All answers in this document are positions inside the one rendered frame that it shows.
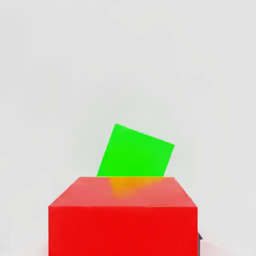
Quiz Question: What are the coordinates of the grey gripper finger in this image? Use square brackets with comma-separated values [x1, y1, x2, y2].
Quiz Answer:
[197, 232, 219, 256]

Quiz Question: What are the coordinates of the small red cube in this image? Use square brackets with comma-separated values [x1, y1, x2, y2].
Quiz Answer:
[48, 176, 198, 256]

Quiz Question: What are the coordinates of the small green cube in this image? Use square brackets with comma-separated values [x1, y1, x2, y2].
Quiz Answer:
[96, 123, 176, 178]

